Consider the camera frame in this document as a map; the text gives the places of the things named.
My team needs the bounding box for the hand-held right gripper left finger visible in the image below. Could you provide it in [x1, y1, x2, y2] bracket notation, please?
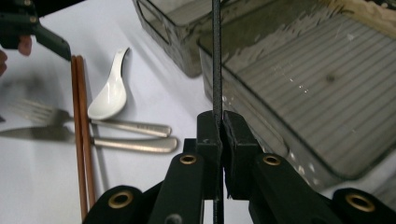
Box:
[196, 110, 224, 200]

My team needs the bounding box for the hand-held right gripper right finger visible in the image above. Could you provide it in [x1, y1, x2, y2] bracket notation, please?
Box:
[221, 110, 261, 200]

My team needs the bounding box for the metal knife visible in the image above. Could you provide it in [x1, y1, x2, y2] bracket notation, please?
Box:
[0, 125, 179, 154]

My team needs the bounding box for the white ceramic spoon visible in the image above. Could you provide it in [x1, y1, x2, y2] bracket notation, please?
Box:
[87, 46, 132, 121]

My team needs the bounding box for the metal fork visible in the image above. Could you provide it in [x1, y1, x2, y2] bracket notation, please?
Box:
[8, 98, 173, 138]

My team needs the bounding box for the brown wooden chopstick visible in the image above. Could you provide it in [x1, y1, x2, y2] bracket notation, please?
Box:
[70, 55, 90, 222]
[76, 55, 97, 209]

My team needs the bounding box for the black chopstick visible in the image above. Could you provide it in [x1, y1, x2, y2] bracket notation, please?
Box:
[211, 0, 225, 224]

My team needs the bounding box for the smoky transparent plastic bin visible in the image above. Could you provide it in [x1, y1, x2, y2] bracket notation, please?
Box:
[198, 0, 396, 190]
[133, 0, 220, 78]

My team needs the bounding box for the white table cover sheet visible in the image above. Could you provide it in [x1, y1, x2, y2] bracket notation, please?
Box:
[0, 0, 396, 224]

